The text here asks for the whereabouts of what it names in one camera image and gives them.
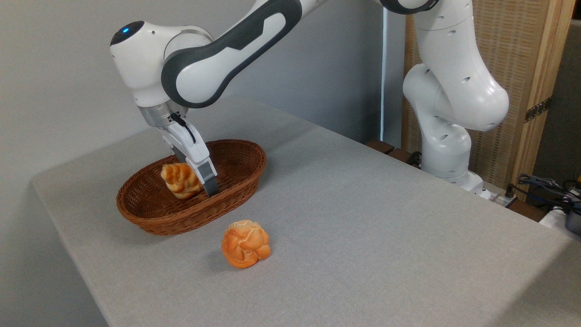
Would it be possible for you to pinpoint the wood-framed woven screen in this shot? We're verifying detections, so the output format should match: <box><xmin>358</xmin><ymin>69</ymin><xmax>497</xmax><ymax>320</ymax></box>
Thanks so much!
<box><xmin>402</xmin><ymin>0</ymin><xmax>576</xmax><ymax>200</ymax></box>

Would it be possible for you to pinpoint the dark wooden board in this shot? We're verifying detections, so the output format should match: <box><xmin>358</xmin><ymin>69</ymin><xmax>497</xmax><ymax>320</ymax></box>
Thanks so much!
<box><xmin>364</xmin><ymin>139</ymin><xmax>423</xmax><ymax>169</ymax></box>

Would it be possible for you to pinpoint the pale golden bread roll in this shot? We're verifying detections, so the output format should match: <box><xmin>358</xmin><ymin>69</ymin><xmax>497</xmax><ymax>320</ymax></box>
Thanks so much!
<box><xmin>161</xmin><ymin>162</ymin><xmax>204</xmax><ymax>200</ymax></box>

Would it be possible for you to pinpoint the brown wicker basket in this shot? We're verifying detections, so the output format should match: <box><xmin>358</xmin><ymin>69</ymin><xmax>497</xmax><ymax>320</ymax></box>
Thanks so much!
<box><xmin>117</xmin><ymin>139</ymin><xmax>267</xmax><ymax>236</ymax></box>

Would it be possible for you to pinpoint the orange knotted bread roll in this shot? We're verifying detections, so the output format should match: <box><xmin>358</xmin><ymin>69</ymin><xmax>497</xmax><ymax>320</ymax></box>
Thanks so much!
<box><xmin>222</xmin><ymin>220</ymin><xmax>271</xmax><ymax>269</ymax></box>

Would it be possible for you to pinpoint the metal screen hinge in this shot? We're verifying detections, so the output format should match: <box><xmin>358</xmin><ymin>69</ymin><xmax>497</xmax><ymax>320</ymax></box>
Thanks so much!
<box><xmin>524</xmin><ymin>97</ymin><xmax>552</xmax><ymax>123</ymax></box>

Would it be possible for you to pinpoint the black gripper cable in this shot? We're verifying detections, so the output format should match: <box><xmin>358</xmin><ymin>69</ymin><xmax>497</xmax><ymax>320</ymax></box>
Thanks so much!
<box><xmin>170</xmin><ymin>112</ymin><xmax>197</xmax><ymax>144</ymax></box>

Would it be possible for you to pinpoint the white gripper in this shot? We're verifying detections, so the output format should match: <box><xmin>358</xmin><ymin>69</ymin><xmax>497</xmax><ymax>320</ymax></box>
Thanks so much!
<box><xmin>157</xmin><ymin>119</ymin><xmax>220</xmax><ymax>198</ymax></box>

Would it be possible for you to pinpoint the grey device with white base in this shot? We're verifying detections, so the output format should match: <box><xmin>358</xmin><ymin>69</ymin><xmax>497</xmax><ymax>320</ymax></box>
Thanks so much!
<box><xmin>539</xmin><ymin>205</ymin><xmax>581</xmax><ymax>240</ymax></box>

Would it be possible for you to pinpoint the bundle of black cables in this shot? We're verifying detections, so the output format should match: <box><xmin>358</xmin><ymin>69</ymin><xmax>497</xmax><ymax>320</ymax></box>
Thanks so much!
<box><xmin>505</xmin><ymin>173</ymin><xmax>581</xmax><ymax>214</ymax></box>

